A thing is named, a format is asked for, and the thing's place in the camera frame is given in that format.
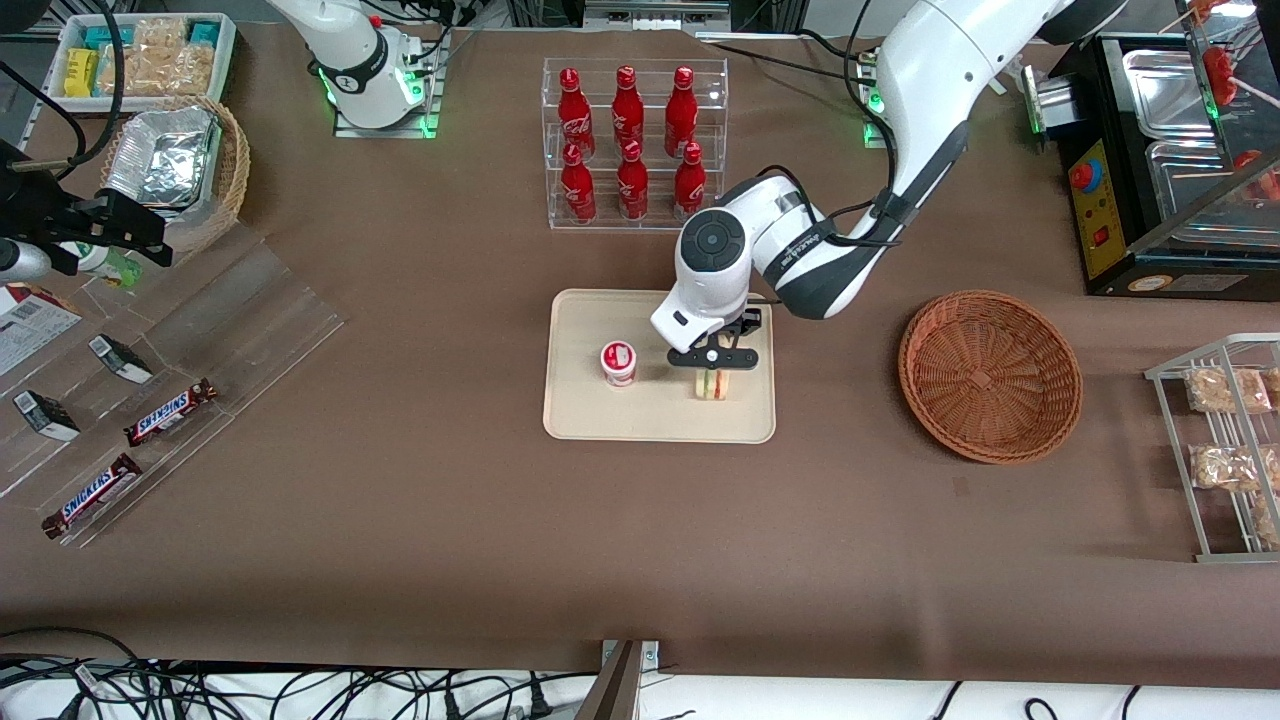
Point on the tall tan wicker basket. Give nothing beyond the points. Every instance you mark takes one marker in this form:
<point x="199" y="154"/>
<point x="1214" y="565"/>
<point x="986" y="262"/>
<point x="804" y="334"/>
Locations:
<point x="232" y="165"/>

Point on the yellow snack pack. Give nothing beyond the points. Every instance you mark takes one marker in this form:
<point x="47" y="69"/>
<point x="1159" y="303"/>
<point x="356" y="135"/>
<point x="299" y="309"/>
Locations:
<point x="82" y="72"/>

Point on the clear cracker bag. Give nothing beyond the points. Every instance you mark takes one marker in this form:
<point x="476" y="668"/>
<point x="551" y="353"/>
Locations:
<point x="190" y="68"/>
<point x="130" y="72"/>
<point x="160" y="33"/>

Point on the brown snickers bar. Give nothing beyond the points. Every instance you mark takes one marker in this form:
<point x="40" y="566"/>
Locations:
<point x="92" y="495"/>
<point x="170" y="413"/>

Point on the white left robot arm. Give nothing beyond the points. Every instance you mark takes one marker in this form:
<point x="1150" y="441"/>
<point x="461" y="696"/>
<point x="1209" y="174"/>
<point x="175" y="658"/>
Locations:
<point x="930" y="60"/>

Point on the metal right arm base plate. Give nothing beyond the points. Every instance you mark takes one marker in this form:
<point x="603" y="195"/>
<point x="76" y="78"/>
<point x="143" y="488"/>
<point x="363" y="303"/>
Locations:
<point x="430" y="90"/>

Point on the clear acrylic stepped display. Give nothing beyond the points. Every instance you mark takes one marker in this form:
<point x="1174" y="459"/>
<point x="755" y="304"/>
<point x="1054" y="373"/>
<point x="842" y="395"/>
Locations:
<point x="250" y="320"/>

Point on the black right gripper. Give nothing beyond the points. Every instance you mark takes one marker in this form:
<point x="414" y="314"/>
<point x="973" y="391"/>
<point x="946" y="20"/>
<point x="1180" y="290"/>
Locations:
<point x="48" y="214"/>

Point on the triangular white bread sandwich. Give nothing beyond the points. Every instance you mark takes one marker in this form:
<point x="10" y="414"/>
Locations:
<point x="712" y="386"/>

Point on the aluminium profile post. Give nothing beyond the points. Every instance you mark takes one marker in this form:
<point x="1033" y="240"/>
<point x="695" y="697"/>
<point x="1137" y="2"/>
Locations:
<point x="615" y="690"/>

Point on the teal snack pack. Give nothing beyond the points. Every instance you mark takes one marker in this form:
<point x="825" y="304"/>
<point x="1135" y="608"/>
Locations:
<point x="105" y="37"/>
<point x="204" y="33"/>

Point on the clear bag of fried snacks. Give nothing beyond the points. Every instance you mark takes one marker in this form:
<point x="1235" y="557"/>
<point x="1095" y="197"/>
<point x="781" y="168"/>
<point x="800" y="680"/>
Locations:
<point x="1228" y="392"/>
<point x="1273" y="385"/>
<point x="1222" y="467"/>
<point x="1268" y="520"/>

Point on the red food on skewer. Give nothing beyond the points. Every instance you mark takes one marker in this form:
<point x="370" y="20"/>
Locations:
<point x="1262" y="182"/>
<point x="1218" y="75"/>

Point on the shallow brown wicker basket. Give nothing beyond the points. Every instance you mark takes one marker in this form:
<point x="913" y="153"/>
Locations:
<point x="990" y="380"/>

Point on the small black white box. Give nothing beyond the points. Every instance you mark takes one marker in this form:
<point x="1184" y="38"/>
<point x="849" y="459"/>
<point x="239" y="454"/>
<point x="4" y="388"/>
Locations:
<point x="45" y="415"/>
<point x="120" y="358"/>

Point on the white plastic snack bin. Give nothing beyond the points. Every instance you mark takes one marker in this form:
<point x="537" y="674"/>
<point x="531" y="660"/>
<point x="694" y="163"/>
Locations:
<point x="52" y="60"/>

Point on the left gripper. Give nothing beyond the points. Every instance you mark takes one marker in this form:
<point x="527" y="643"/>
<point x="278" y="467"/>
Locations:
<point x="748" y="322"/>

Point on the crumpled foil tray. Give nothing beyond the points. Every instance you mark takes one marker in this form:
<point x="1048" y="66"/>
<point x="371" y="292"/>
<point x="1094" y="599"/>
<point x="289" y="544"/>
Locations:
<point x="165" y="155"/>

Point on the beige plastic tray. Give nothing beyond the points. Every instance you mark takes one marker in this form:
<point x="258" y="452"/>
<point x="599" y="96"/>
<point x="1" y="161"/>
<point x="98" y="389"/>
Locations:
<point x="600" y="410"/>

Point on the red cola bottle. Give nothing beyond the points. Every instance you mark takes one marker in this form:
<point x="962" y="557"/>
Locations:
<point x="689" y="190"/>
<point x="632" y="188"/>
<point x="681" y="112"/>
<point x="577" y="190"/>
<point x="575" y="112"/>
<point x="627" y="108"/>

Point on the red white yogurt cup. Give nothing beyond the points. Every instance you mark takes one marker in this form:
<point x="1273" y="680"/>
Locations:
<point x="619" y="362"/>

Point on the green white small bottle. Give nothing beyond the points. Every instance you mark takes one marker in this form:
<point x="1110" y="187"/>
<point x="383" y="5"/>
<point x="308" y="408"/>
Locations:
<point x="105" y="265"/>

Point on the black food warmer appliance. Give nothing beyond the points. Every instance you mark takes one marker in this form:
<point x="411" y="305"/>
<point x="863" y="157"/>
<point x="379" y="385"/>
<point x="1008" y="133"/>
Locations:
<point x="1100" y="230"/>

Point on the brown table cover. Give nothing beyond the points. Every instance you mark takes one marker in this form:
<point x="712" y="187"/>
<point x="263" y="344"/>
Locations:
<point x="400" y="560"/>

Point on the red white printed carton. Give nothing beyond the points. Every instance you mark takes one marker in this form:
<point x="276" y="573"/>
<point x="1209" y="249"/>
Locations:
<point x="30" y="325"/>

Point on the steel warmer tray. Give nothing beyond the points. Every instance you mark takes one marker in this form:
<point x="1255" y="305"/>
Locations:
<point x="1165" y="90"/>
<point x="1190" y="180"/>

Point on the clear acrylic bottle rack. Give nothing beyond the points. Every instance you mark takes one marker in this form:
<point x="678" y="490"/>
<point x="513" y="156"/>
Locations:
<point x="650" y="215"/>

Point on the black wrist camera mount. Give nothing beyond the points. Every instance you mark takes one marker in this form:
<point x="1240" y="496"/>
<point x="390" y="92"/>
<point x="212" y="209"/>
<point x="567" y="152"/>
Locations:
<point x="712" y="356"/>

